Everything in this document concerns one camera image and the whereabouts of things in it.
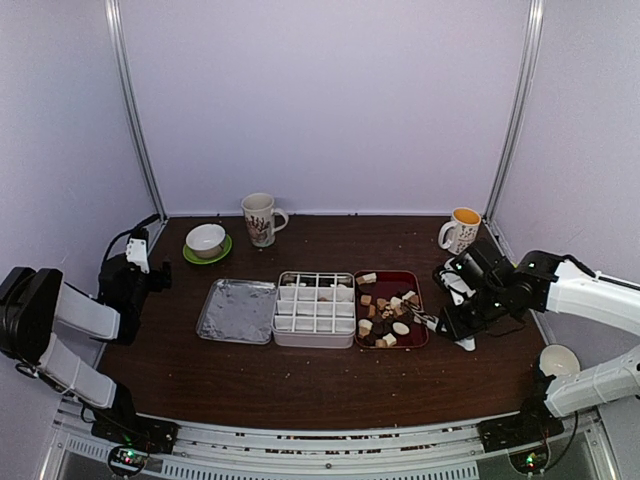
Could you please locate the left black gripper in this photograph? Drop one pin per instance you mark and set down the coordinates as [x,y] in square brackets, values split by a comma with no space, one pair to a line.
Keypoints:
[157,282]

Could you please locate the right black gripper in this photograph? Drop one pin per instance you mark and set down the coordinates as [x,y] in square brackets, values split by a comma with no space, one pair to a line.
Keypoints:
[458,330]

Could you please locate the white metal tongs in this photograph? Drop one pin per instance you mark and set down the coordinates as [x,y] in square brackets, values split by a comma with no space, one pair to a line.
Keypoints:
[434,324]

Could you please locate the red chocolate tray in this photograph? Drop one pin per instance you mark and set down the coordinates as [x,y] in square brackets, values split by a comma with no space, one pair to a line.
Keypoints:
[378,304]

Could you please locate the lilac bunny tin lid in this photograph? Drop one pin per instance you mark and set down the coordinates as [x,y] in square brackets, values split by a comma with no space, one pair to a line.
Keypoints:
[238,311]

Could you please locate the lilac tin box with dividers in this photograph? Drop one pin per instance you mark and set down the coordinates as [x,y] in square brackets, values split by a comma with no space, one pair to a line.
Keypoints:
[314,310]

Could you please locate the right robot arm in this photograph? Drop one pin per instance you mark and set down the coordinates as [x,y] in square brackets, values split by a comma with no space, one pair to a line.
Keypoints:
[563,285]

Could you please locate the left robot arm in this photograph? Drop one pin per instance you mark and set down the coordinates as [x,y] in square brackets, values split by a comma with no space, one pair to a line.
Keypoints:
[34,301]

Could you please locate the white oval chocolate in tray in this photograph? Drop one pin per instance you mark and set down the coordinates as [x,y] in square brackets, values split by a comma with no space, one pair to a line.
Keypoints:
[401,328]

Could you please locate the white mug yellow inside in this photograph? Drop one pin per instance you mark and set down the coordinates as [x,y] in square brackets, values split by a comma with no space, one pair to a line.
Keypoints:
[460,231]

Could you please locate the green saucer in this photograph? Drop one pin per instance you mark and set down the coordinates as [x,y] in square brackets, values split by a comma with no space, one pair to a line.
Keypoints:
[192,258]

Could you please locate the white bowl near right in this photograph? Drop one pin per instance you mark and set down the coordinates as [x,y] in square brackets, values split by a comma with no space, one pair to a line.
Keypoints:
[558,360]

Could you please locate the tall floral mug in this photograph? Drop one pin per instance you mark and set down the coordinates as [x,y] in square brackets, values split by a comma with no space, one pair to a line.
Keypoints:
[263,219]

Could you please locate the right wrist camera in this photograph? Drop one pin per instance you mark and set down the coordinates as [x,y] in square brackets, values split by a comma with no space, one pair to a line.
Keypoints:
[451,282]

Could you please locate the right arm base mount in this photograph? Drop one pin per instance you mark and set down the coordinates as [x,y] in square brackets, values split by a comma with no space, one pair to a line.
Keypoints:
[526,440]

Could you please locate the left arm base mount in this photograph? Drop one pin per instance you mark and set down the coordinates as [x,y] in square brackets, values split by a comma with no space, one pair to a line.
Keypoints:
[133,448]

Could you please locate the front aluminium rail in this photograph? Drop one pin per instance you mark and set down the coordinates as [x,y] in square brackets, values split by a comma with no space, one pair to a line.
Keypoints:
[440,451]

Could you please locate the left aluminium frame post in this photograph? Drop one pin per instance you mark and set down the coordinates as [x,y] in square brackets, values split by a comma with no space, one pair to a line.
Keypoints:
[116,32]

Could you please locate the aluminium frame post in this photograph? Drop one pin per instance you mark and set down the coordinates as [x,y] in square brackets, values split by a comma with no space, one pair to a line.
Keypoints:
[116,32]
[526,73]

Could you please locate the right aluminium frame post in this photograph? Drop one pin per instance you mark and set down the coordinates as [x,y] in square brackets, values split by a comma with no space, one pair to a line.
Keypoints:
[526,73]

